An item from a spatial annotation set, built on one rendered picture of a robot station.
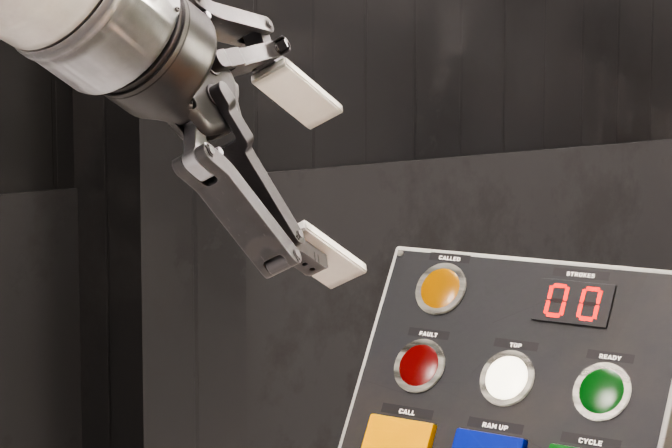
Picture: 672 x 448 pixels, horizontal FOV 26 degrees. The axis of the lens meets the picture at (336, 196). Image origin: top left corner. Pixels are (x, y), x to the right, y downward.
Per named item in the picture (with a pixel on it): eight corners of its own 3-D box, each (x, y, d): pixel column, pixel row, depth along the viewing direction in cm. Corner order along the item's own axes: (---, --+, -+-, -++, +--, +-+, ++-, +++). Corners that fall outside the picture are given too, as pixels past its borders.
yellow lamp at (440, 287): (441, 314, 149) (441, 272, 148) (415, 307, 153) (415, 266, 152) (465, 311, 150) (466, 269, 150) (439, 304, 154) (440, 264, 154)
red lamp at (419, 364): (419, 393, 146) (419, 350, 145) (393, 383, 150) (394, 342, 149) (444, 389, 147) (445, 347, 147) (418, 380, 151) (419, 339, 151)
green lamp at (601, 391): (605, 421, 135) (606, 375, 134) (572, 410, 139) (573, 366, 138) (630, 417, 136) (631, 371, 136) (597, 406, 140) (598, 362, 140)
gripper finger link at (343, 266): (304, 218, 91) (306, 228, 90) (366, 263, 96) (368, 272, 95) (266, 237, 92) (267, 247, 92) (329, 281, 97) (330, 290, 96)
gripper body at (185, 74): (182, 60, 81) (281, 137, 87) (175, -48, 86) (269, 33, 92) (82, 118, 84) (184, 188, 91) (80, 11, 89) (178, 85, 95)
